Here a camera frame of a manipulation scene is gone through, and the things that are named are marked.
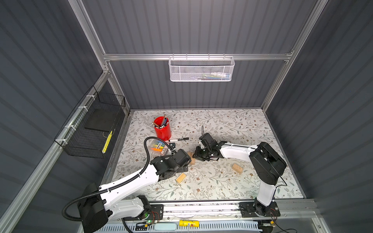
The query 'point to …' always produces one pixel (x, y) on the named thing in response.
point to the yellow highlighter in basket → (107, 141)
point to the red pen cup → (162, 127)
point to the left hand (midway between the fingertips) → (179, 163)
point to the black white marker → (178, 139)
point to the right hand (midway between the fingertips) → (193, 157)
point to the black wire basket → (87, 131)
